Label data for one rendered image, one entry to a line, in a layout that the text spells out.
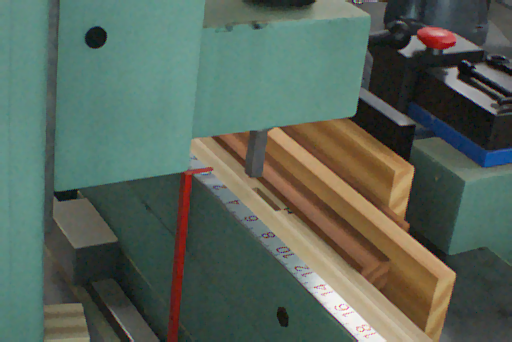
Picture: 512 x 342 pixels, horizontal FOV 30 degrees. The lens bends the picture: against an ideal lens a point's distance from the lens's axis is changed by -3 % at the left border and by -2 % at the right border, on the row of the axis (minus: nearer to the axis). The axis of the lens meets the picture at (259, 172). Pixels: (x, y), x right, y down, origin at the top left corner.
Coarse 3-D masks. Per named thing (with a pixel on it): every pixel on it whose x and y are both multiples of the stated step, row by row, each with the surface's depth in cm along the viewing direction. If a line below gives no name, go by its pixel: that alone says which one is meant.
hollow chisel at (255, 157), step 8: (256, 136) 63; (264, 136) 64; (248, 144) 64; (256, 144) 63; (264, 144) 64; (248, 152) 64; (256, 152) 64; (264, 152) 64; (248, 160) 64; (256, 160) 64; (264, 160) 64; (248, 168) 65; (256, 168) 64; (256, 176) 65
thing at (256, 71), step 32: (224, 0) 58; (320, 0) 61; (224, 32) 55; (256, 32) 56; (288, 32) 57; (320, 32) 58; (352, 32) 59; (224, 64) 56; (256, 64) 57; (288, 64) 58; (320, 64) 59; (352, 64) 60; (224, 96) 57; (256, 96) 58; (288, 96) 59; (320, 96) 60; (352, 96) 62; (224, 128) 58; (256, 128) 59
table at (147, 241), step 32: (96, 192) 79; (128, 192) 73; (128, 224) 73; (160, 224) 68; (160, 256) 69; (448, 256) 68; (480, 256) 69; (160, 288) 70; (192, 288) 65; (480, 288) 65; (192, 320) 66; (224, 320) 62; (448, 320) 61; (480, 320) 62
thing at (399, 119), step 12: (360, 96) 67; (372, 96) 68; (360, 108) 67; (372, 108) 66; (384, 108) 66; (360, 120) 67; (372, 120) 66; (384, 120) 65; (396, 120) 64; (408, 120) 65; (372, 132) 66; (384, 132) 65; (396, 132) 64; (408, 132) 64; (420, 132) 71; (432, 132) 72; (384, 144) 65; (396, 144) 64; (408, 144) 65; (408, 156) 65
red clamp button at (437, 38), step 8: (424, 32) 72; (432, 32) 72; (440, 32) 73; (448, 32) 73; (424, 40) 72; (432, 40) 72; (440, 40) 72; (448, 40) 72; (456, 40) 72; (440, 48) 72
